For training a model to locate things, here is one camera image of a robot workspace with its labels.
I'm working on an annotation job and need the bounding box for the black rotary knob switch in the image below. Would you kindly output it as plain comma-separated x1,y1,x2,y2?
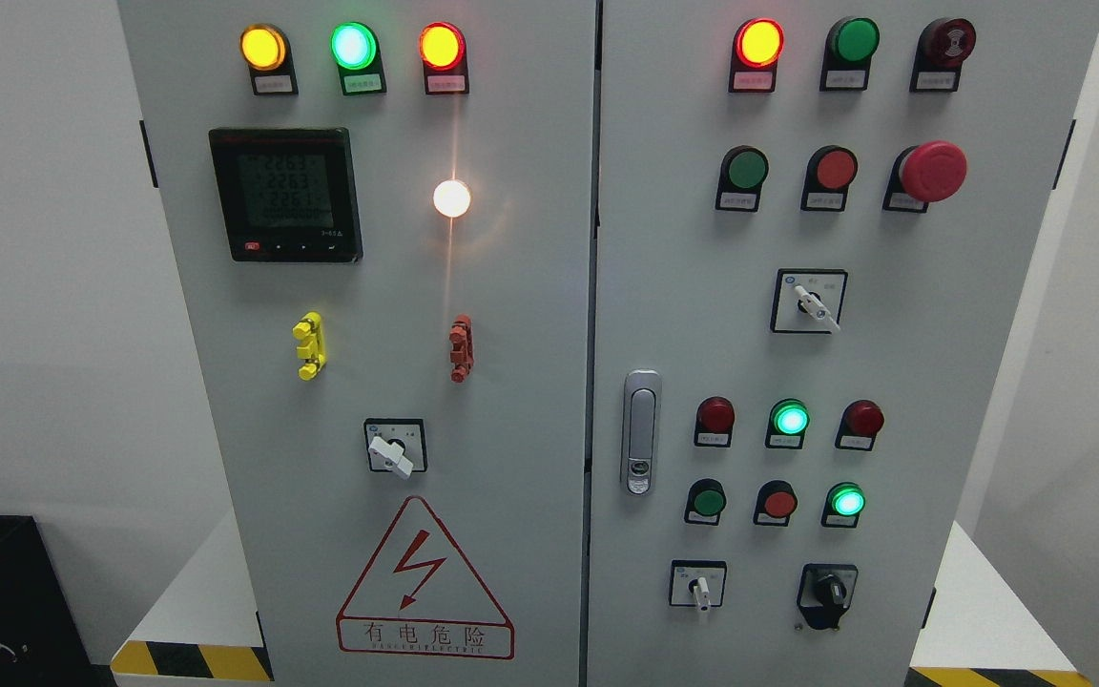
797,564,859,631

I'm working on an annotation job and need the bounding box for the grey electrical cabinet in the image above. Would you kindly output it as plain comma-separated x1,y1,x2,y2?
118,1,1099,686

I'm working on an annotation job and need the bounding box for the red terminal connector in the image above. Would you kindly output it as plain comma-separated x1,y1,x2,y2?
448,313,474,384

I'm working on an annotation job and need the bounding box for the bright white indicator light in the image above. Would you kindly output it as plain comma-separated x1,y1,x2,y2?
432,178,471,220

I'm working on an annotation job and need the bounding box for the dark red indicator light left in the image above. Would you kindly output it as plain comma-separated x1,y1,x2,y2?
693,396,736,448

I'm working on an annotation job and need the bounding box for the dark red indicator light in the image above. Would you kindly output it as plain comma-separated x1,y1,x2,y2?
834,399,885,451
693,396,736,448

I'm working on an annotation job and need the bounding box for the green push button lower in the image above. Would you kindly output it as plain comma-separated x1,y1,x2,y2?
682,478,728,527

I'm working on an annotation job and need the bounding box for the green push button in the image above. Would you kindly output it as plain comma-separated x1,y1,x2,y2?
682,478,728,527
715,145,769,213

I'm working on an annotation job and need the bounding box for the yellow terminal connector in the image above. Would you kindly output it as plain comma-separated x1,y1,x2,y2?
292,310,328,380

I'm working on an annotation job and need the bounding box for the lit green indicator light middle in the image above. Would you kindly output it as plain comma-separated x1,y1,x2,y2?
764,397,811,448

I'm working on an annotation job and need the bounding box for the lit green indicator light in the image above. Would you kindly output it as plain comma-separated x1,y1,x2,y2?
820,483,866,528
330,22,387,96
764,397,811,448

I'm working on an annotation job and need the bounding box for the green push button upper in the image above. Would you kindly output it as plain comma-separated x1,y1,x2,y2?
715,145,769,213

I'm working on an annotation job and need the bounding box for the red push button lower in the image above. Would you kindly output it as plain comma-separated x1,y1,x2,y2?
752,480,798,527

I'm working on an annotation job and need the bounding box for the red push button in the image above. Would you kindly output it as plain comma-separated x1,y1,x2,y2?
799,145,859,212
752,480,798,527

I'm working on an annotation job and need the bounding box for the red electric hazard warning sticker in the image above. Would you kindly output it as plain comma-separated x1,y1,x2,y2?
337,495,515,660

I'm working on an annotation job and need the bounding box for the black digital power meter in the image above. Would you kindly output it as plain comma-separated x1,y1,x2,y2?
208,129,363,262

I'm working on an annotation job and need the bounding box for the lit red indicator light left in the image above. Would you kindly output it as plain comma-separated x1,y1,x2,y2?
419,21,469,95

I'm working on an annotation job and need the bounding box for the lit red indicator light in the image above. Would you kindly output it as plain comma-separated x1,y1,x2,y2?
419,21,469,95
728,16,784,93

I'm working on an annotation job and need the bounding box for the dark red indicator light right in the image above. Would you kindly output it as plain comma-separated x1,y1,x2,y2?
834,399,885,451

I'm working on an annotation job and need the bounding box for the red push button upper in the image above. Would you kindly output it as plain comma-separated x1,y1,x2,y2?
799,145,859,212

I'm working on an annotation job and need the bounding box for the lit green indicator light lower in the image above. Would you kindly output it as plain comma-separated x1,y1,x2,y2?
820,483,866,528

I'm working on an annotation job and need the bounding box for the lit red indicator light right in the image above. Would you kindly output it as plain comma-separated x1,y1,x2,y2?
728,16,784,93

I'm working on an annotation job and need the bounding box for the yellow indicator light top left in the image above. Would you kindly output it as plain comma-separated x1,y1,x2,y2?
238,23,300,96

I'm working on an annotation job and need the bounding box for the red emergency stop mushroom button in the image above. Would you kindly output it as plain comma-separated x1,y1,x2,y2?
882,140,968,214

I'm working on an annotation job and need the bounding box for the unlit green indicator light top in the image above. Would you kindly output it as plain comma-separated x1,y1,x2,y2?
819,16,881,92

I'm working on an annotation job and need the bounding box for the white platform with hazard stripes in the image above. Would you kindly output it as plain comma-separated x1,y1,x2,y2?
109,514,1088,686

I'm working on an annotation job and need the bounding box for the red black buzzer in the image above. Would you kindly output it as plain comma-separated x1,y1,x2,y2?
910,16,977,93

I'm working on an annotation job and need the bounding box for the black box lower left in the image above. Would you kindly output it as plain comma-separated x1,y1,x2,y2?
0,514,96,686

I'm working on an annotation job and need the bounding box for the silver cabinet door handle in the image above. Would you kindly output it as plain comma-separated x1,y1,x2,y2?
620,369,662,495

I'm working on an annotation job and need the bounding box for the white lever selector switch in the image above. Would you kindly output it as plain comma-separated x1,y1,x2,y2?
363,418,428,480

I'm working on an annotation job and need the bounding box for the white selector switch upper right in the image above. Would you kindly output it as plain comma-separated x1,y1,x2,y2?
771,268,850,334

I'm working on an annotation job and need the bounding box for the white selector switch lower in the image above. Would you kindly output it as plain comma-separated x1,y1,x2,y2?
669,558,728,623

